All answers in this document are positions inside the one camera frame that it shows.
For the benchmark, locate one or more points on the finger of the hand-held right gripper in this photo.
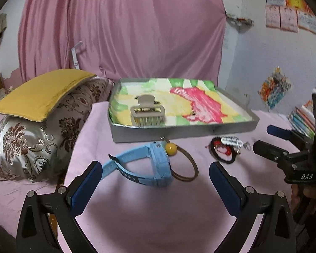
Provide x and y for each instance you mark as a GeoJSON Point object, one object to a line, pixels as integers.
{"type": "Point", "coordinates": [277, 131]}
{"type": "Point", "coordinates": [268, 150]}

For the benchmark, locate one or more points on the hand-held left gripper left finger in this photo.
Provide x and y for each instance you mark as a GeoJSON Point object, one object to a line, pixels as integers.
{"type": "Point", "coordinates": [81, 189]}

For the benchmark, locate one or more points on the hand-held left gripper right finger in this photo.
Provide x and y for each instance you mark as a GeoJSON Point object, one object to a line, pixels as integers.
{"type": "Point", "coordinates": [223, 187]}

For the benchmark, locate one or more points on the blue wrist watch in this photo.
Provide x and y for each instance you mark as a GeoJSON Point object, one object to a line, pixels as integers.
{"type": "Point", "coordinates": [160, 160]}

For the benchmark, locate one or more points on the grey metal tray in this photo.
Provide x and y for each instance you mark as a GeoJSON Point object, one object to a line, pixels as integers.
{"type": "Point", "coordinates": [173, 133]}

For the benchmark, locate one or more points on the person's right hand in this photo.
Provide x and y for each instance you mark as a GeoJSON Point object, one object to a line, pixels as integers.
{"type": "Point", "coordinates": [295, 197]}

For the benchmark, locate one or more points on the stack of books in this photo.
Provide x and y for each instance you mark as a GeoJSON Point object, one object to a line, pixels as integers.
{"type": "Point", "coordinates": [302, 121]}

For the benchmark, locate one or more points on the brown floral satin pillow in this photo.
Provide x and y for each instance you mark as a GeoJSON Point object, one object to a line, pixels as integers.
{"type": "Point", "coordinates": [29, 147]}

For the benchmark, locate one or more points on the pink bed sheet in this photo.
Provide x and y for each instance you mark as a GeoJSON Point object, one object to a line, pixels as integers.
{"type": "Point", "coordinates": [147, 216]}

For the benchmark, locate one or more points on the small hairpin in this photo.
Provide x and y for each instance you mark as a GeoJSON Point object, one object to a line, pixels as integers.
{"type": "Point", "coordinates": [193, 113]}

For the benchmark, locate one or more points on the colourful painted tray cloth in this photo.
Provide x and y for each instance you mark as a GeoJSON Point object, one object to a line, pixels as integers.
{"type": "Point", "coordinates": [200, 102]}

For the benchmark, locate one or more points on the beige hair claw clip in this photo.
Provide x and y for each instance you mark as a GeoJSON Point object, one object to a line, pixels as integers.
{"type": "Point", "coordinates": [147, 110]}

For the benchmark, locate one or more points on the yellow cushion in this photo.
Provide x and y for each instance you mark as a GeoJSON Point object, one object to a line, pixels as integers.
{"type": "Point", "coordinates": [36, 95]}

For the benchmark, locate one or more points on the pale floral pillow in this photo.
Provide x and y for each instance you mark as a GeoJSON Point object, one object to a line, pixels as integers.
{"type": "Point", "coordinates": [1, 96]}

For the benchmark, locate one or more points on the pink curtain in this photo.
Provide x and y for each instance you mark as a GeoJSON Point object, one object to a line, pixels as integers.
{"type": "Point", "coordinates": [121, 26]}

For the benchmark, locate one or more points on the colourful wall picture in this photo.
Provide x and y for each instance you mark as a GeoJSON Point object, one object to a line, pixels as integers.
{"type": "Point", "coordinates": [275, 88]}

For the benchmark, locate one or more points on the broken wall ledge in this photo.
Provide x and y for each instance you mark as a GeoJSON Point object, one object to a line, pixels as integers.
{"type": "Point", "coordinates": [239, 19]}

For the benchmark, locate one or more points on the group of wall posters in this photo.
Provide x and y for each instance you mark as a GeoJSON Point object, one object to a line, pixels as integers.
{"type": "Point", "coordinates": [287, 10]}

